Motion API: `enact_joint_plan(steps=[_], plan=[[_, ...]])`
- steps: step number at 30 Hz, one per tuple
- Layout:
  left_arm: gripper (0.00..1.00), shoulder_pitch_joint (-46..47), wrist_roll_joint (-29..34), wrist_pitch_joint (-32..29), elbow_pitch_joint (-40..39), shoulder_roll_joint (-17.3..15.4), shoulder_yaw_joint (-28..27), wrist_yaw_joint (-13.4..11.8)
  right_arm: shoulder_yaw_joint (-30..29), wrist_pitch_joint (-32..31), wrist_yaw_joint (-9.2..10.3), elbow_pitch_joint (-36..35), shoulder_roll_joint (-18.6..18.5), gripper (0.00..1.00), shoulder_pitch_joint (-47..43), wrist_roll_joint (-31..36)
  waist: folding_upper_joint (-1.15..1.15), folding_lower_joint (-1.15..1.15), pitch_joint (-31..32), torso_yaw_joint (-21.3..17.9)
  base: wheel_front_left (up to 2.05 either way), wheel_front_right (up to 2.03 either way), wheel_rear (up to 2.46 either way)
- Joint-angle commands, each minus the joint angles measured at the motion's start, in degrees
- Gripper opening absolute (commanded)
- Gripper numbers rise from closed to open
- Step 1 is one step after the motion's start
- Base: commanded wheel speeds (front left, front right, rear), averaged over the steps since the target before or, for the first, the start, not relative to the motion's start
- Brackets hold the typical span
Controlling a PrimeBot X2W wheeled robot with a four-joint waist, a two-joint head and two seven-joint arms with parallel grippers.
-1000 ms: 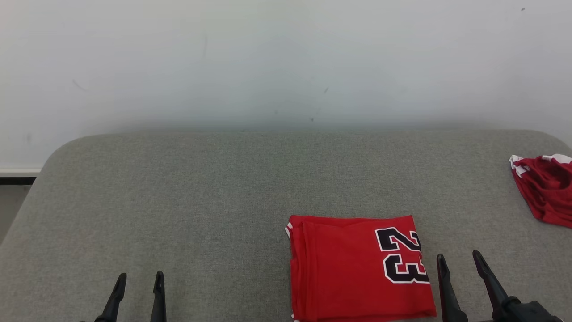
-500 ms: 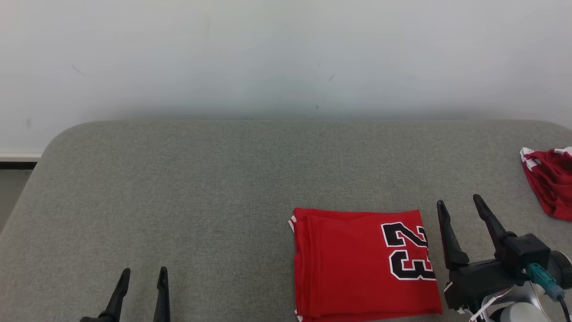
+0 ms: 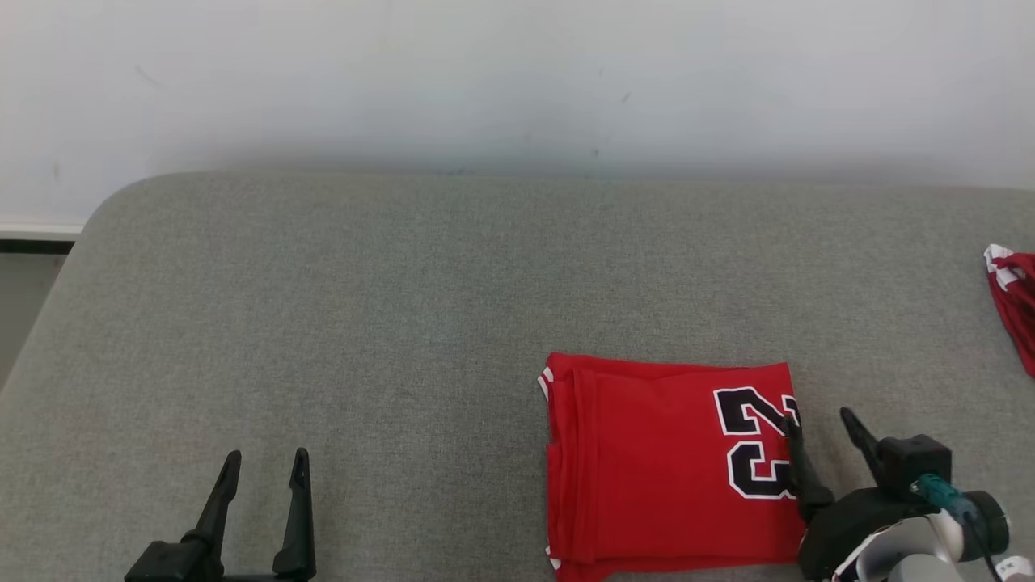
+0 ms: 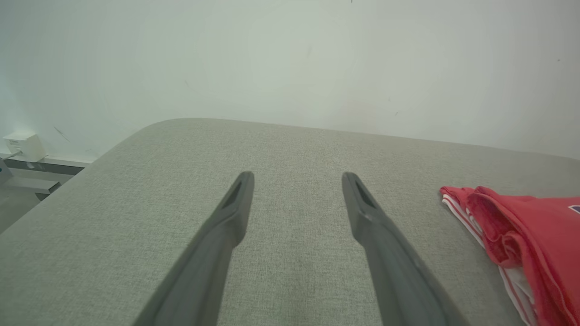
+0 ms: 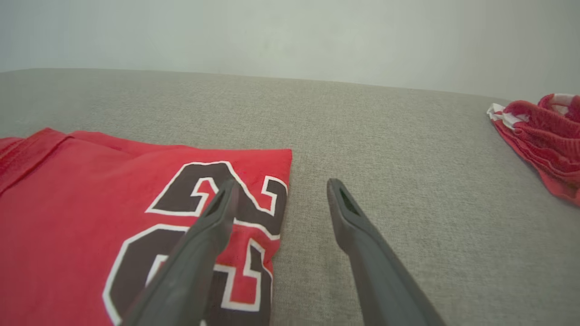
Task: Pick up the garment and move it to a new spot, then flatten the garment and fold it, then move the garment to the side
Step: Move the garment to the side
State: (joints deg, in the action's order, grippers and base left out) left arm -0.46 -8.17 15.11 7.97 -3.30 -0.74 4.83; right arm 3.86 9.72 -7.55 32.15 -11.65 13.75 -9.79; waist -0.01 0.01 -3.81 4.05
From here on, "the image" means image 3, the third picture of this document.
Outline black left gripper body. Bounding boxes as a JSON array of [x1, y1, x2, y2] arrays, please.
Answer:
[[124, 540, 316, 582]]

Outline white skirting board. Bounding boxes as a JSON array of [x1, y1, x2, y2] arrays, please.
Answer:
[[0, 224, 86, 242]]

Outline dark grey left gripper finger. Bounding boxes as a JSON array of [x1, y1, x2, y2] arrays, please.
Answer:
[[182, 450, 242, 559], [272, 447, 316, 576]]

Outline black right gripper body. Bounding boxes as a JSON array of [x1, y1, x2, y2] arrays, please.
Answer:
[[799, 435, 1010, 581]]

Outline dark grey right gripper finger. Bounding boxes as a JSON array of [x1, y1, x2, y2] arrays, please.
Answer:
[[839, 407, 884, 486], [780, 419, 834, 522]]

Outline black cable with teal connector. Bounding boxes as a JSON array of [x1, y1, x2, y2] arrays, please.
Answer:
[[910, 473, 1005, 582]]

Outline red shorts with white stripe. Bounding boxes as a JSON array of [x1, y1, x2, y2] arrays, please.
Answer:
[[983, 244, 1035, 377]]

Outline red basketball jersey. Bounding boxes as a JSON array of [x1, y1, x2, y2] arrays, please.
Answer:
[[538, 352, 809, 582]]

